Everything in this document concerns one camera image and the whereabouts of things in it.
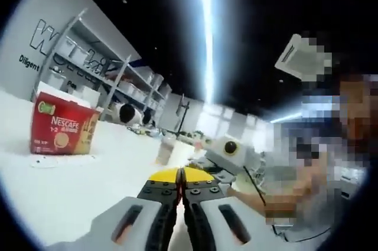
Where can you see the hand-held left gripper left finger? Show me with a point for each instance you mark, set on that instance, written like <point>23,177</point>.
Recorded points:
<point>130,227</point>

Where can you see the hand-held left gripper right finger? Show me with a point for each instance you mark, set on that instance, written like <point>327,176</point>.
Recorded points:
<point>224,227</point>

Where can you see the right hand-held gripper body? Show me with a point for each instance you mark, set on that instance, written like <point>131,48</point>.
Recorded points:
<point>242,156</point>

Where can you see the red coffee box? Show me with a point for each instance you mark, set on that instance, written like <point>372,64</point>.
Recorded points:
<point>62,127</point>

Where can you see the black monitor stand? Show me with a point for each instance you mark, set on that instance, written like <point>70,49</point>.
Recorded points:
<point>182,115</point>

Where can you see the ceiling air conditioner vent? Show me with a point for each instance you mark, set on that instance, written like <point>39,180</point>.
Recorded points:
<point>291,56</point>

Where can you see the grey metal storage shelf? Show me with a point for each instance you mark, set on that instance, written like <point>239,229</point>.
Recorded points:
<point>120,79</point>

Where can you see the long ceiling light strip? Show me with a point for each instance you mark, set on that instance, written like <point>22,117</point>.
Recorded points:
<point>206,26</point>

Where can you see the row of white storage bins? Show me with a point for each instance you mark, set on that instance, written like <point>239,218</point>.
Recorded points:
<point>75,53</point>

